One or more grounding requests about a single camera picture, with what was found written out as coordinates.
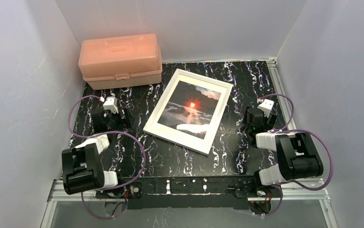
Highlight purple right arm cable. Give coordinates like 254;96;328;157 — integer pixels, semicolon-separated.
236;93;334;218

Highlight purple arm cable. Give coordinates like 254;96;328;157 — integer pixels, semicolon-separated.
236;93;334;218
67;95;147;220

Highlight aluminium front rail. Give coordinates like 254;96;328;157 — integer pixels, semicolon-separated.
41;181;337;228

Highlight clear acrylic glass sheet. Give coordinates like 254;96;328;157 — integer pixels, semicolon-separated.
151;75;228;147

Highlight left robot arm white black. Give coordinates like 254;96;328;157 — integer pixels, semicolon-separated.
62;108;134;195

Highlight landscape sunset photo print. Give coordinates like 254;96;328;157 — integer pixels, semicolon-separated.
158;81;221;139

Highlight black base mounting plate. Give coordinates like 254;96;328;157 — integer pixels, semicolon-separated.
95;175;281;213

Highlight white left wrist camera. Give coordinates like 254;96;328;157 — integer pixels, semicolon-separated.
103;96;119;114

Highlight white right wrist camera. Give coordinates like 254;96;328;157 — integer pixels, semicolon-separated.
257;99;274;117

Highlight pink plastic storage box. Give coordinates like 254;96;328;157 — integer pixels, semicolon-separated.
78;34;162;90

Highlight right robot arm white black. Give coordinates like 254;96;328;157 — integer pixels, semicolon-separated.
243;107;324;188

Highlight white picture frame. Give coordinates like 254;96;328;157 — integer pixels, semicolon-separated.
142;68;234;156

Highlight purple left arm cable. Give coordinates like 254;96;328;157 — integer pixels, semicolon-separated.
67;95;147;220

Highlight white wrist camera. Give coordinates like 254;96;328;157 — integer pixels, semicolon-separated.
103;96;119;114
257;99;274;117

